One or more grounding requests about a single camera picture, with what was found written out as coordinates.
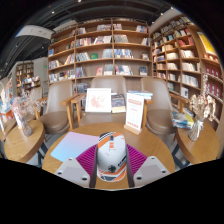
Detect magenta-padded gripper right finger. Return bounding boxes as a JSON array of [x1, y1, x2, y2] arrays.
[[125, 143, 172, 189]]

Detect curved wooden bookshelf unit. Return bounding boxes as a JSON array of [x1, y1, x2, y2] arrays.
[[150, 14, 224, 134]]

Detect pastel blue pink mouse pad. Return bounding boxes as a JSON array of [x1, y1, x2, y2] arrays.
[[50, 131, 100, 163]]

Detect colourful book display stand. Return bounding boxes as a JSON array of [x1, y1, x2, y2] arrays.
[[0, 78, 16, 134]]

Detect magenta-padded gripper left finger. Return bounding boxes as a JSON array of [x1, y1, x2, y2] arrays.
[[54, 143, 100, 189]]

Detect dark cover book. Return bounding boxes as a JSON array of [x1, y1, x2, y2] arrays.
[[110, 93, 127, 114]]

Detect beige wooden armchair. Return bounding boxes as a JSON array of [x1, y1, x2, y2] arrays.
[[34, 79, 79, 135], [141, 77, 189, 136], [70, 75, 151, 131]]

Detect distant wooden bookshelf unit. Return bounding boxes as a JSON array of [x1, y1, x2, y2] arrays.
[[14, 60, 42, 96]]

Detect white red sign stand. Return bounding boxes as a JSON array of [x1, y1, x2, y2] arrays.
[[123, 92, 145, 136]]

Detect wide wooden bookshelf unit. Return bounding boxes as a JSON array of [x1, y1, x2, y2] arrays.
[[47, 18, 154, 96]]

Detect white hanging sign board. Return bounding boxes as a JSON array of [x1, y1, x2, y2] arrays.
[[15, 24, 54, 39]]

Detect round wooden side table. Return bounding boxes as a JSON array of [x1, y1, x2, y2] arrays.
[[0, 118, 17, 142], [173, 121, 220, 167], [3, 119, 46, 164]]

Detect white orange computer mouse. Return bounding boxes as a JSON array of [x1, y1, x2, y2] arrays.
[[96, 131, 128, 183]]

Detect stack of books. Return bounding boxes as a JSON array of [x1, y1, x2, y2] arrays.
[[171, 111, 195, 130]]

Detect glass vase with dried flowers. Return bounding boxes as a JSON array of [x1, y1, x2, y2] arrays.
[[187, 73, 218, 142], [9, 89, 46, 138]]

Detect light blue book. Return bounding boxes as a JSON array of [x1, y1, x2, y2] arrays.
[[128, 89, 154, 100]]

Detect white framed picture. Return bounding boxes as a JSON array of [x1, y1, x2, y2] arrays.
[[84, 87, 113, 114]]

